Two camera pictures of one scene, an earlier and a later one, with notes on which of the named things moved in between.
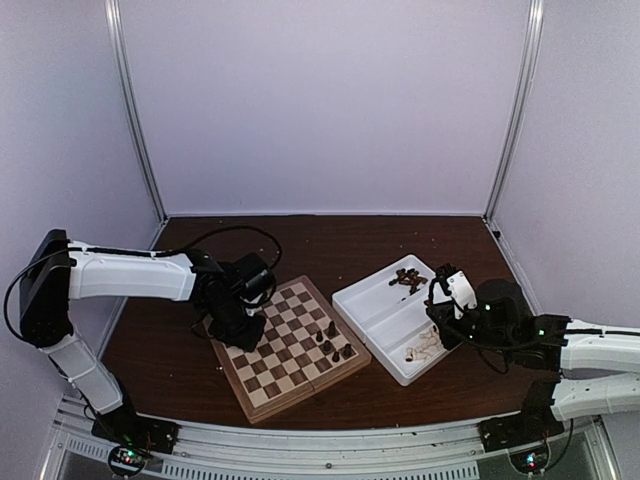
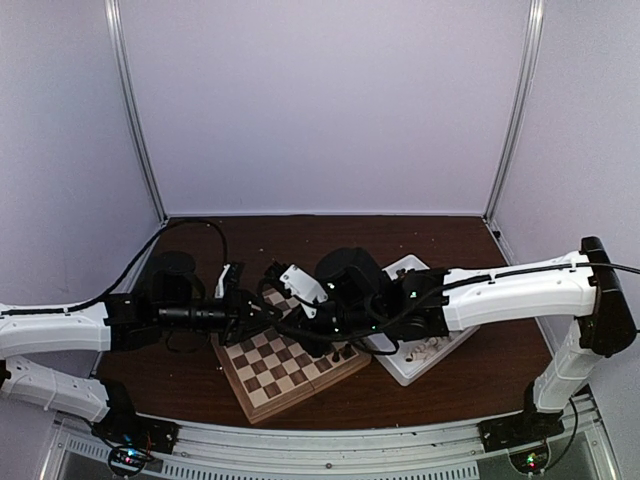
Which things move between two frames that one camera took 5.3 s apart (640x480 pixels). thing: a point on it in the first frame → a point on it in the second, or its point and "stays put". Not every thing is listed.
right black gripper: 445,311 → 312,344
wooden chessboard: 303,351 stays put
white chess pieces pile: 429,343 stays put
